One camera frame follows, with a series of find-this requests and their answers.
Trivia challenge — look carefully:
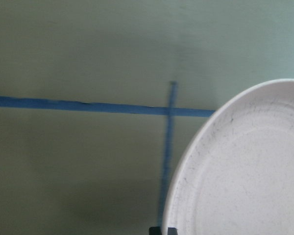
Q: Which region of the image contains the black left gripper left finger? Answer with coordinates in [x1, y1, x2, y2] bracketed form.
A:
[148, 221, 162, 235]

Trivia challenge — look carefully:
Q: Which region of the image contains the pink plate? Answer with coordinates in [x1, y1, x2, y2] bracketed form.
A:
[161, 79, 294, 235]

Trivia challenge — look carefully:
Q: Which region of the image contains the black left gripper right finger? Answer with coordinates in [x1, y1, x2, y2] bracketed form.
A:
[167, 223, 178, 235]

